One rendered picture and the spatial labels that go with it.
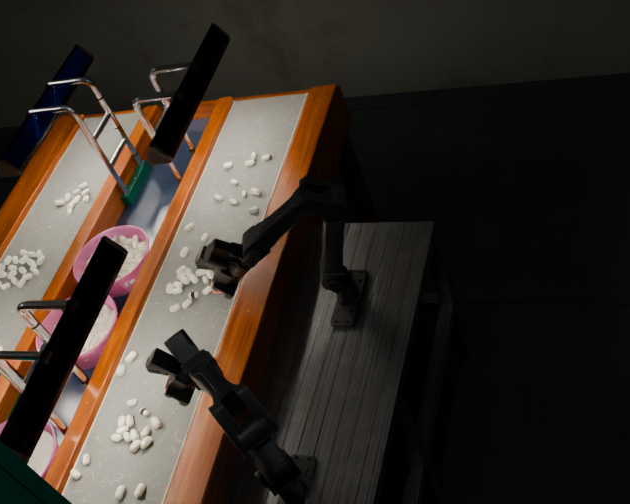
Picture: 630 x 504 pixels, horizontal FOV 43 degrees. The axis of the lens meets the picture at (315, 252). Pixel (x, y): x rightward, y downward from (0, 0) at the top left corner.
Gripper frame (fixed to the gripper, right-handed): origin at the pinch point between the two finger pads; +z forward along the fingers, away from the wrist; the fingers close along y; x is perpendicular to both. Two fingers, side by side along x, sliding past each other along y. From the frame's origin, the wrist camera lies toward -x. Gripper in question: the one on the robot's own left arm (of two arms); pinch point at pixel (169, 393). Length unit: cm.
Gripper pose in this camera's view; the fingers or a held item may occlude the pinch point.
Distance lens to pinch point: 210.1
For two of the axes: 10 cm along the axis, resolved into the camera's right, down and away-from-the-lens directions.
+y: -2.2, 7.5, -6.2
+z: -5.1, 4.5, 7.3
